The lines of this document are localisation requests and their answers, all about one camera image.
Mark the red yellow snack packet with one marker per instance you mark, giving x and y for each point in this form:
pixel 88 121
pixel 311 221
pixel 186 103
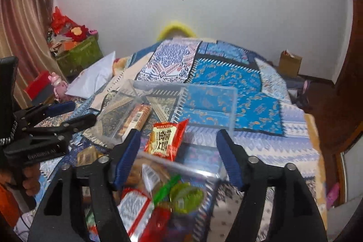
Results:
pixel 165 139

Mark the red box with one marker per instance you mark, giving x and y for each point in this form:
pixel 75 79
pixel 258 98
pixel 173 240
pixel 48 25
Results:
pixel 38 85

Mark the person left hand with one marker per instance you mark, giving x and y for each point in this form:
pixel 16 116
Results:
pixel 31 182

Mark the brown wooden door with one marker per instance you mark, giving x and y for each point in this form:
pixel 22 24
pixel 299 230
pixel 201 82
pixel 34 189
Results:
pixel 338 108

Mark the pink plush toy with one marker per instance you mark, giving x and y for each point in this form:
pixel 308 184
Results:
pixel 60 87

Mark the long brown biscuit pack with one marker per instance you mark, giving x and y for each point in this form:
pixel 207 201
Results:
pixel 135 120

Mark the brown cardboard box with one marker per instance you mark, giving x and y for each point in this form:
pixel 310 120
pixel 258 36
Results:
pixel 289 64

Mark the clear plastic storage bin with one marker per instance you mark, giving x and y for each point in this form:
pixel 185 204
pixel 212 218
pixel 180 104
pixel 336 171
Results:
pixel 209 109

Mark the triangular cracker bag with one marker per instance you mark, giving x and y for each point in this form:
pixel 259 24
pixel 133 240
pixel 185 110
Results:
pixel 152 179

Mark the white pillow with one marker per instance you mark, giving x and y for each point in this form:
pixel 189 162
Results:
pixel 93 78

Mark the green storage box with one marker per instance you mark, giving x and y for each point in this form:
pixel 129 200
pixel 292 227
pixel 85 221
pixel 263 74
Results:
pixel 80 57

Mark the green jelly cup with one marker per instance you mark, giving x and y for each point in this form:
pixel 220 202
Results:
pixel 185 198

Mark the brown biscuit cake pack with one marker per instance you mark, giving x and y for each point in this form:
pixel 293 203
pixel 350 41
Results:
pixel 88 156

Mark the red decorations pile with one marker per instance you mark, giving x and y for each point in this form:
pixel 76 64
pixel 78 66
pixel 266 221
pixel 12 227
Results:
pixel 64 34

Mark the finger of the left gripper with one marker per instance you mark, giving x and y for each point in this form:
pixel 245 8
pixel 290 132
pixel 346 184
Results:
pixel 28 132
pixel 61 108

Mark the patchwork patterned bedspread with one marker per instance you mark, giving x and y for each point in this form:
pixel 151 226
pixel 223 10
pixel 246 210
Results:
pixel 269 158

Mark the yellow curved foam tube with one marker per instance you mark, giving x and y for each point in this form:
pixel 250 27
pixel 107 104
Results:
pixel 175 28

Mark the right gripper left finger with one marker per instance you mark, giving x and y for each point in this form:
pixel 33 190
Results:
pixel 60 215

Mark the striped brown curtain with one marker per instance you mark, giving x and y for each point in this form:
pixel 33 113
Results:
pixel 24 28

